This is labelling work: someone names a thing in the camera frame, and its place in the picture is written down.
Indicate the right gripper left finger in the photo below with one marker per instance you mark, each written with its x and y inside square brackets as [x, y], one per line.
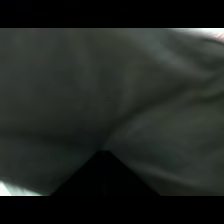
[90, 180]

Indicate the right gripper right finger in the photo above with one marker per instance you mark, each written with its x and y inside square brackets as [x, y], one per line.
[123, 180]

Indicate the dark grey garment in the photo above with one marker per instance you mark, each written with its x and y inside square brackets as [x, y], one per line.
[110, 90]

